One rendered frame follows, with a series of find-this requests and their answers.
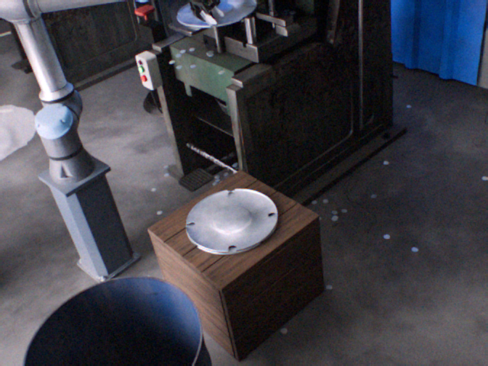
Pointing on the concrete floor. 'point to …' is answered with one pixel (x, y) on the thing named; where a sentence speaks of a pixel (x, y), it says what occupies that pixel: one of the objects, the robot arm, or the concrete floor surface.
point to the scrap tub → (122, 327)
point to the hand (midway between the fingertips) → (214, 22)
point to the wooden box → (245, 271)
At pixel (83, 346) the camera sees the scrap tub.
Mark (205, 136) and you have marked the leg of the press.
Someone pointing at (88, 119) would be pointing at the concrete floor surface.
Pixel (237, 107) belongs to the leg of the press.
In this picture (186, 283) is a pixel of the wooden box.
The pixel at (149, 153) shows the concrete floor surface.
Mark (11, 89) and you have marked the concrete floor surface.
